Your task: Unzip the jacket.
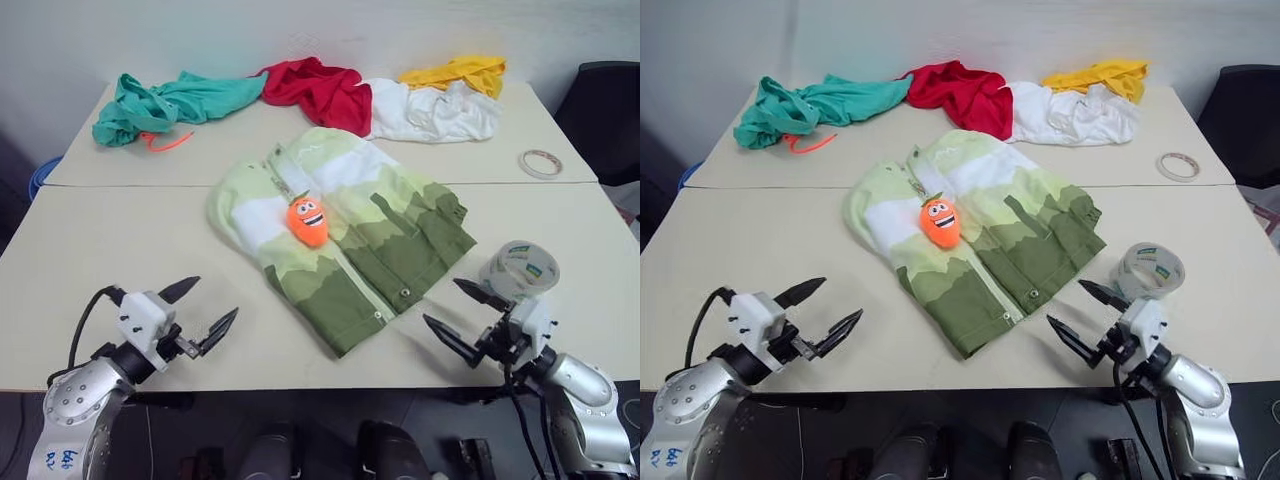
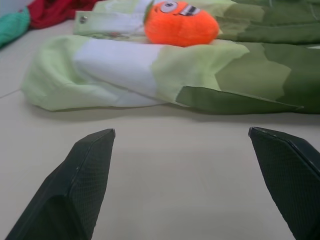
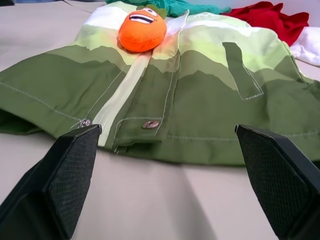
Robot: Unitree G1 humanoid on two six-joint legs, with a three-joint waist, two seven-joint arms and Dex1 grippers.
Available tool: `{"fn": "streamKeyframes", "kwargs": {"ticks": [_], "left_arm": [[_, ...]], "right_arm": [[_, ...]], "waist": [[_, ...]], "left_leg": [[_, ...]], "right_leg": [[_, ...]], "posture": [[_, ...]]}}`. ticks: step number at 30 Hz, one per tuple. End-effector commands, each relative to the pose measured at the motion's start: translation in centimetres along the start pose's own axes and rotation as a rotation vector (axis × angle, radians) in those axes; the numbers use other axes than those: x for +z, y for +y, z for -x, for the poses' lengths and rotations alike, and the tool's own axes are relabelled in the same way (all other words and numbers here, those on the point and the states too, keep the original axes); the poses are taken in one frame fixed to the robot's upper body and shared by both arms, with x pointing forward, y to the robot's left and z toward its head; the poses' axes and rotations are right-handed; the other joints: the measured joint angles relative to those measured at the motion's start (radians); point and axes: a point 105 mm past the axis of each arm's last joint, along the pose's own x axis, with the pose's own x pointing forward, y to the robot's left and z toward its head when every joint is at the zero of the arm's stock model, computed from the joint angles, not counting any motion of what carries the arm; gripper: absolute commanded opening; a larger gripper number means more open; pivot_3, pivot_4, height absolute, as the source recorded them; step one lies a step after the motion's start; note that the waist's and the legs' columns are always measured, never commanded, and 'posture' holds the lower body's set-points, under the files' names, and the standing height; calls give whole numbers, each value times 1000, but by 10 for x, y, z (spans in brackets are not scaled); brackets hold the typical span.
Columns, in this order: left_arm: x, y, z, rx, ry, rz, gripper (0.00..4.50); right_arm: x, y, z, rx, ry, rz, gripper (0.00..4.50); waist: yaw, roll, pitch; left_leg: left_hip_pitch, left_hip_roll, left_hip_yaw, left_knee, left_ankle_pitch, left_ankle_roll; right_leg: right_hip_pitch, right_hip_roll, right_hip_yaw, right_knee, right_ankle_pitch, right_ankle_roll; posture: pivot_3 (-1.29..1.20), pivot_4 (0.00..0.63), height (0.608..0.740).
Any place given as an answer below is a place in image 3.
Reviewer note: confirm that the teal green garment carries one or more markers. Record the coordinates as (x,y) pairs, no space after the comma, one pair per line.
(180,7)

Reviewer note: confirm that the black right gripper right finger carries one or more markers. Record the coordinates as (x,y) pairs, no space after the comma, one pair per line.
(277,180)

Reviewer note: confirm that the dark object at table edge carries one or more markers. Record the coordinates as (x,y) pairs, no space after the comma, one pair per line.
(6,2)

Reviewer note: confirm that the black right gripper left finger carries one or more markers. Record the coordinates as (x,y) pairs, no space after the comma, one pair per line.
(55,185)

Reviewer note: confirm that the red garment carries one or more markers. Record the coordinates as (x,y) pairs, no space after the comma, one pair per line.
(272,20)

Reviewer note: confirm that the white garment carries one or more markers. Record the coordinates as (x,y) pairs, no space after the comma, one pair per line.
(308,46)

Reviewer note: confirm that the green mountain print jacket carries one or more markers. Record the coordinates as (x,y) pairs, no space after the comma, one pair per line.
(200,100)

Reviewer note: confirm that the orange plush carrot toy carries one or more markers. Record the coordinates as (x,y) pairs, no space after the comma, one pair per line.
(142,30)

